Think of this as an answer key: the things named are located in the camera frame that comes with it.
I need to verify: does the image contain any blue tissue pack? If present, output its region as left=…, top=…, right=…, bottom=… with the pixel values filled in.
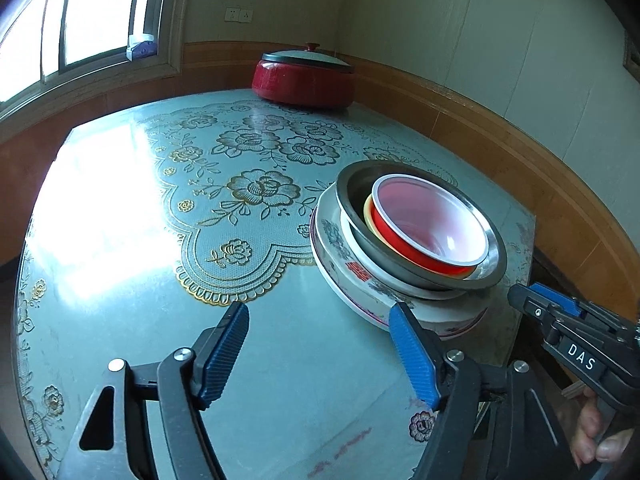
left=126, top=34, right=157, bottom=61

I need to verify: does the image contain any green floral tablecloth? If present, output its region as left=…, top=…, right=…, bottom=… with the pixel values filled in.
left=15, top=90, right=535, bottom=479

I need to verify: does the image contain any white red-character pattern plate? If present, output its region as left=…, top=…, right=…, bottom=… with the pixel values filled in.
left=310, top=181, right=492, bottom=328

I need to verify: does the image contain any red plastic bowl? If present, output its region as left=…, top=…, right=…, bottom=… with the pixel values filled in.
left=370, top=174, right=489, bottom=266

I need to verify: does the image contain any right hand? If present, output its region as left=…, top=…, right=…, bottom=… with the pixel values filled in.
left=570, top=387, right=634, bottom=469

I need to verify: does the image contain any white wall socket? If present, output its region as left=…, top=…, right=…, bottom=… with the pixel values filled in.
left=224, top=8, right=253, bottom=24

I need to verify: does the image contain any dark cooker lid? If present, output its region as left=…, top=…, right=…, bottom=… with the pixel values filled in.
left=262, top=44, right=354, bottom=73

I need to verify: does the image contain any red electric cooker pot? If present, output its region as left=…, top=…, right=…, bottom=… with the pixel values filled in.
left=252, top=60, right=355, bottom=108

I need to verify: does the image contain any yellow plastic bowl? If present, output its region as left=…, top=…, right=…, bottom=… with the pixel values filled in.
left=363, top=195, right=476, bottom=278

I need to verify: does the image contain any large purple-rimmed floral plate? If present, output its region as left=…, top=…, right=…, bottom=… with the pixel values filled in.
left=308, top=209, right=490, bottom=339

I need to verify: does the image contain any white rose pattern plate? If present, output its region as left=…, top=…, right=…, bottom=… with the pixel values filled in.
left=339, top=209, right=469, bottom=302

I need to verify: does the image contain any stainless steel bowl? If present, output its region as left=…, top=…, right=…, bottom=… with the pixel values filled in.
left=335, top=160, right=506, bottom=292

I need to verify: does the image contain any window with frame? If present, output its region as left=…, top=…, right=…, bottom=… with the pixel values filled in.
left=1, top=0, right=186, bottom=139

